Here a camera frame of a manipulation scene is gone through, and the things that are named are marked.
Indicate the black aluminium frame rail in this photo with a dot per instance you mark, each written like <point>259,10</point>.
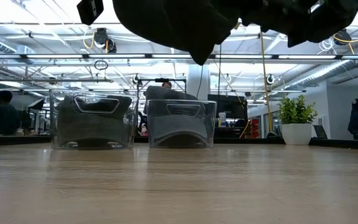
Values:
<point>337,143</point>

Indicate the white bottle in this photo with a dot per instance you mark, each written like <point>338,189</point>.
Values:
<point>222,119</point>

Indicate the black camera stand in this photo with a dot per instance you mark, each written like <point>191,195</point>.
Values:
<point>154,80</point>

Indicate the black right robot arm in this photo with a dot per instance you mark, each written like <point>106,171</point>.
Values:
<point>328,18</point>

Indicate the long ceiling light rail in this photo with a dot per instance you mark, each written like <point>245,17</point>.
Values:
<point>73,56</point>

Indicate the red tool cabinet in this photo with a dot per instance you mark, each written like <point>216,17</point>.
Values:
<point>255,127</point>

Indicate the clear plastic bin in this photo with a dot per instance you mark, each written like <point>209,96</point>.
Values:
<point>213,124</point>
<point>53,124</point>

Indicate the green plant in white pot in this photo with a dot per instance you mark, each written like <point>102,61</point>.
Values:
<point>295,133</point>

